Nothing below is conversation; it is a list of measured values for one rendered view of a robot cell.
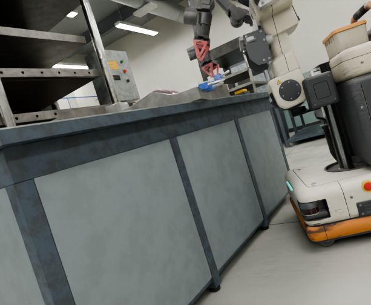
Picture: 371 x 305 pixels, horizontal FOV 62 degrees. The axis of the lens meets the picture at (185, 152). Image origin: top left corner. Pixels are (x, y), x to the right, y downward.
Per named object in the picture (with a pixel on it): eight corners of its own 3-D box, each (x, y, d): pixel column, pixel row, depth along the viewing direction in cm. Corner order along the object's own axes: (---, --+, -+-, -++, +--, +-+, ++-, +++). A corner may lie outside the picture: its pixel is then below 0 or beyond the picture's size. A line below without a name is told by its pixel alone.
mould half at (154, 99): (212, 100, 159) (206, 79, 159) (201, 98, 135) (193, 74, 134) (129, 128, 175) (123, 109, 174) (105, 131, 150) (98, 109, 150)
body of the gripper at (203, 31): (193, 37, 140) (196, 20, 139) (196, 43, 150) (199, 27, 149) (207, 39, 139) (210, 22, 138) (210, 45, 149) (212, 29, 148)
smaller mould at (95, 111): (110, 123, 123) (105, 106, 122) (78, 128, 110) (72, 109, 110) (80, 135, 134) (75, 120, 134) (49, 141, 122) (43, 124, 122)
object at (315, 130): (339, 123, 641) (326, 80, 636) (330, 137, 479) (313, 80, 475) (304, 132, 677) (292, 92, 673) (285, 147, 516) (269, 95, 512)
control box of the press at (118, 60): (182, 221, 256) (128, 49, 250) (160, 237, 232) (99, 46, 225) (162, 224, 269) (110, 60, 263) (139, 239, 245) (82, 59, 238)
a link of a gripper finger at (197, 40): (190, 55, 140) (193, 34, 139) (192, 59, 147) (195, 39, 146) (204, 57, 139) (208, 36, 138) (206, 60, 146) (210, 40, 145)
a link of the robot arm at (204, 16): (212, 10, 139) (213, 14, 145) (196, 9, 141) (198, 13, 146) (209, 26, 140) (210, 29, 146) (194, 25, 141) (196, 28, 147)
